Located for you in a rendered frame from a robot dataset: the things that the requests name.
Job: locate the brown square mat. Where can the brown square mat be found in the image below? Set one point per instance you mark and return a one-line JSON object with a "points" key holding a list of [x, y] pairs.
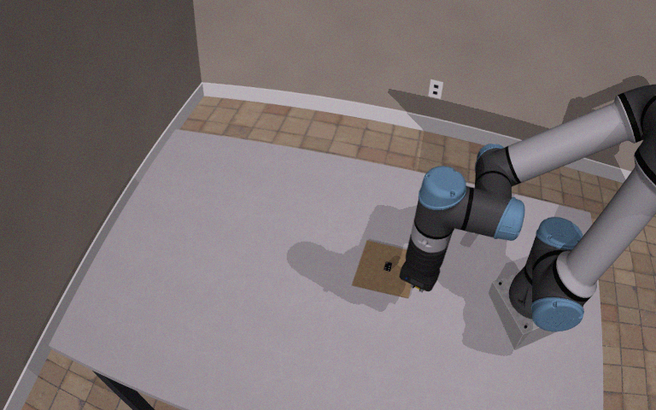
{"points": [[371, 275]]}

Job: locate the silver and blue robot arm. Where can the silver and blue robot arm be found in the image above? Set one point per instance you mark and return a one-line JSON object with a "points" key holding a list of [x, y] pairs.
{"points": [[555, 290]]}

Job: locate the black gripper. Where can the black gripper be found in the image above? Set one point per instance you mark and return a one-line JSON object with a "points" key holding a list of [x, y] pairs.
{"points": [[420, 267]]}

